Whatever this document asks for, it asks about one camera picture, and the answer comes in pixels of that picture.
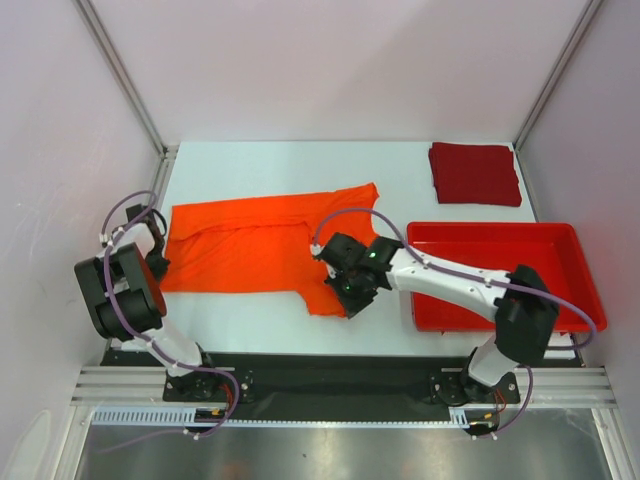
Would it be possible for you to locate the aluminium frame post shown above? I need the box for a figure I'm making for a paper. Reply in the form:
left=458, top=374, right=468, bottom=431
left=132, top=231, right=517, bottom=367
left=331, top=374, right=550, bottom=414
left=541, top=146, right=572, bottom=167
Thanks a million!
left=72, top=0, right=168, bottom=159
left=512, top=0, right=606, bottom=151

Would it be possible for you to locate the right aluminium frame post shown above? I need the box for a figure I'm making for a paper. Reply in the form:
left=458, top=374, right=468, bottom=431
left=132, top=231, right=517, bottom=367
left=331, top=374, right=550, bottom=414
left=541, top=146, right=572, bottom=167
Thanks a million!
left=512, top=0, right=606, bottom=151

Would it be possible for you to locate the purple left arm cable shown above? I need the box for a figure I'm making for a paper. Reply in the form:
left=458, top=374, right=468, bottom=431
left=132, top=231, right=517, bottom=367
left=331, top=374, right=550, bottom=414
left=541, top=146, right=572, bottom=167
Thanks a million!
left=97, top=189, right=241, bottom=441

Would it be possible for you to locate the aluminium front rail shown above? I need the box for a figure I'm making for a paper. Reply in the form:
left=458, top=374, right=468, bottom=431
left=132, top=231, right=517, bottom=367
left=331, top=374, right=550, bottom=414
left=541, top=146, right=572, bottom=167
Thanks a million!
left=71, top=366, right=617, bottom=409

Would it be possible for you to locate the left aluminium frame post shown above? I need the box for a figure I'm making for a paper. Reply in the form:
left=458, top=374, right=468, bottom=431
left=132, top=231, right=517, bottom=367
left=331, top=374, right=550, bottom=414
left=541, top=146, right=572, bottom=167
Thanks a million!
left=72, top=0, right=168, bottom=159

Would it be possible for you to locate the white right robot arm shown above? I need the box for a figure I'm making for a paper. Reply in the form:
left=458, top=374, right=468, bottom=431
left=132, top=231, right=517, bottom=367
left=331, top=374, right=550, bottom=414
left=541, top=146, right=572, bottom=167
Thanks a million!
left=311, top=233, right=559, bottom=403

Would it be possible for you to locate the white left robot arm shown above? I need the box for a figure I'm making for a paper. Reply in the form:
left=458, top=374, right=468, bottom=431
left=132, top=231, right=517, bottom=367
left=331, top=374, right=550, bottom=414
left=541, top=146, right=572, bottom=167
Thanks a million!
left=74, top=204, right=237, bottom=405

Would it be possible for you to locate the orange t shirt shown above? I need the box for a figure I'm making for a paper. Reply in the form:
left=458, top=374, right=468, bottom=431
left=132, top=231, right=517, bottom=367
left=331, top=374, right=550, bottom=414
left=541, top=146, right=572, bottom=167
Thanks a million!
left=161, top=183, right=379, bottom=317

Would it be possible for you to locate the folded dark red t shirt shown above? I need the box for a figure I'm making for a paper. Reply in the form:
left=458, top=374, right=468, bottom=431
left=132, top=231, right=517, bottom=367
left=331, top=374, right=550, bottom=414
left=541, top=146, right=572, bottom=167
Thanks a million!
left=428, top=142, right=522, bottom=207

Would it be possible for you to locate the red plastic tray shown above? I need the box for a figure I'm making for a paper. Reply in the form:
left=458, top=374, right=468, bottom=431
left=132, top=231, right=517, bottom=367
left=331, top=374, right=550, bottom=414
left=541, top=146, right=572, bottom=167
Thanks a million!
left=407, top=222, right=608, bottom=333

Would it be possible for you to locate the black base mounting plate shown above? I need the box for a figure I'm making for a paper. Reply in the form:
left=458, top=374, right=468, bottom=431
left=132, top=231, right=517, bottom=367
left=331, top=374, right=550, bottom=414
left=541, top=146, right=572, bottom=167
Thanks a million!
left=99, top=351, right=586, bottom=422

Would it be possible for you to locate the grey slotted cable duct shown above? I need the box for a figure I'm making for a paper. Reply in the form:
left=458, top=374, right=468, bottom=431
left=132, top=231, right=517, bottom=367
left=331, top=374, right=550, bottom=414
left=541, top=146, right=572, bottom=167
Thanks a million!
left=89, top=403, right=501, bottom=429

